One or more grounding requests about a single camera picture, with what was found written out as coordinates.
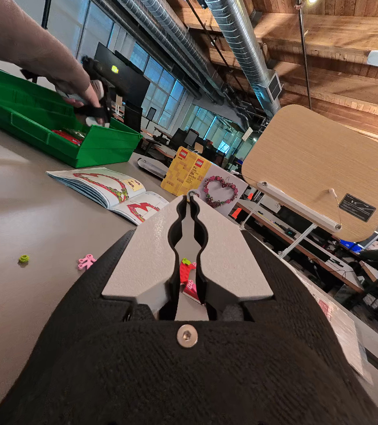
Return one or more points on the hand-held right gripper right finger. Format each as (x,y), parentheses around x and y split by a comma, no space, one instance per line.
(232,265)

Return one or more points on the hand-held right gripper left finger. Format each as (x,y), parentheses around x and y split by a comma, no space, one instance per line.
(142,262)

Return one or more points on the red lego heart assembly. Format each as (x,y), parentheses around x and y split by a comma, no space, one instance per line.
(185,272)

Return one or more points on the green plastic bin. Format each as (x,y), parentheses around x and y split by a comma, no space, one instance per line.
(92,149)

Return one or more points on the person's left forearm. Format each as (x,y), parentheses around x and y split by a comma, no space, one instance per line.
(16,33)

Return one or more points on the pink lego stem piece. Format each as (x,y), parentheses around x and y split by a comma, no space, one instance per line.
(86,261)

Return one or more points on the plastic bag of lego pieces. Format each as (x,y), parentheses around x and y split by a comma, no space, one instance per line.
(66,136)

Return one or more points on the lego instruction booklet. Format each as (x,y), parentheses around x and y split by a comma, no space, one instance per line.
(109,186)

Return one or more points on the yellow lego box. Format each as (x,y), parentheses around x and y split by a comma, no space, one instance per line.
(179,176)

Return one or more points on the lime round lego piece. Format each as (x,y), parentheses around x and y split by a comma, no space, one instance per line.
(23,259)

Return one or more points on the person's left hand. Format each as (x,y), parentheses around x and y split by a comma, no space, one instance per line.
(76,88)

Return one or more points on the black monitor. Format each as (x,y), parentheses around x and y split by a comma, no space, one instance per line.
(132,83)

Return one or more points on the long background office desk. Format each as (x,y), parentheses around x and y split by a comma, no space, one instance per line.
(308,245)

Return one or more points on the white metal stand base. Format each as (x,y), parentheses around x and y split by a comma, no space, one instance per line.
(152,167)

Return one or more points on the clear plastic sleeve with paper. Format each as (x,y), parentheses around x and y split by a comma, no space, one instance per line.
(341,325)

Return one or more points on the wooden book stand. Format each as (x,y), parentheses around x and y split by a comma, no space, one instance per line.
(308,149)

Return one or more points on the black ceiling pipe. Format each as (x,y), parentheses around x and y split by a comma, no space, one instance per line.
(303,43)

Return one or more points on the silver ventilation duct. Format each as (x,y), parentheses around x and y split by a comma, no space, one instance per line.
(162,20)
(238,36)

